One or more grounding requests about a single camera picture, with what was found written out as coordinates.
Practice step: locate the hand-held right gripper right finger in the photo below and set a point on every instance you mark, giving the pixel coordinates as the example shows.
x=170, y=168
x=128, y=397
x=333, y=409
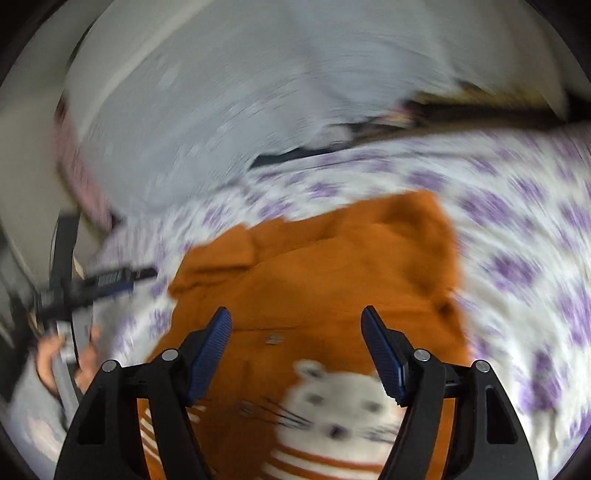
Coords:
x=382, y=355

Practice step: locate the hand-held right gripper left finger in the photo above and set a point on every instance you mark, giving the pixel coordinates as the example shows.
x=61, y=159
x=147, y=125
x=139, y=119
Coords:
x=210, y=351

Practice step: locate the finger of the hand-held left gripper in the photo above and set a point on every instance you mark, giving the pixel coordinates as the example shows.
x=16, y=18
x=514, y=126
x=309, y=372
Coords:
x=121, y=280

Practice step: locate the orange cat print sweater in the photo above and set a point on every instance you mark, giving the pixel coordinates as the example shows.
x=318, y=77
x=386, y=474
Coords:
x=300, y=286

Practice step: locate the person's left hand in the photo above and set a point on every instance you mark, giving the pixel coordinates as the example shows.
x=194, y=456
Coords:
x=46, y=364

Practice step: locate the pink cloth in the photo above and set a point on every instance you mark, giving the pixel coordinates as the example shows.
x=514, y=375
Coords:
x=81, y=175

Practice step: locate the purple floral bed sheet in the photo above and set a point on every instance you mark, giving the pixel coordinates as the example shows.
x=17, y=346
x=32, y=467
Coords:
x=517, y=240

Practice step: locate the dark cloth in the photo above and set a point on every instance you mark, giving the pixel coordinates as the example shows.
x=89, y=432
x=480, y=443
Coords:
x=281, y=156

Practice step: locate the white lace cloth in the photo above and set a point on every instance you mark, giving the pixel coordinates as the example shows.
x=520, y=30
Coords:
x=221, y=92

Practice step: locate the brown folded blankets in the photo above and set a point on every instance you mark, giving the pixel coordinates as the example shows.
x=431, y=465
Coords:
x=485, y=110

